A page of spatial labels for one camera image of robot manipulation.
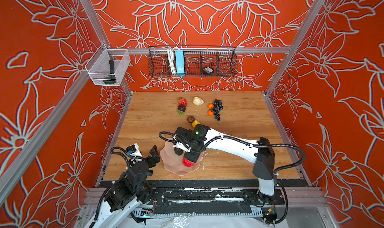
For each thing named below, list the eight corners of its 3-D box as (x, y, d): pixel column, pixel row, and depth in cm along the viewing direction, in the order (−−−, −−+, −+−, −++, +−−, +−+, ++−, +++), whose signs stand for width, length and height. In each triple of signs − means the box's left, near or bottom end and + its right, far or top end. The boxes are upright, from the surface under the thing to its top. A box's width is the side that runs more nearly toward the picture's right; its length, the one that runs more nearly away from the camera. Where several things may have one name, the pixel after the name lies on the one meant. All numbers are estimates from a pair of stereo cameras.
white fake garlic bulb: (198, 107, 111) (198, 104, 108) (191, 101, 114) (191, 98, 112) (203, 103, 113) (204, 100, 110) (196, 98, 117) (197, 95, 114)
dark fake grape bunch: (214, 120, 104) (215, 117, 101) (212, 102, 115) (212, 99, 112) (224, 120, 104) (225, 117, 101) (221, 102, 115) (222, 99, 112)
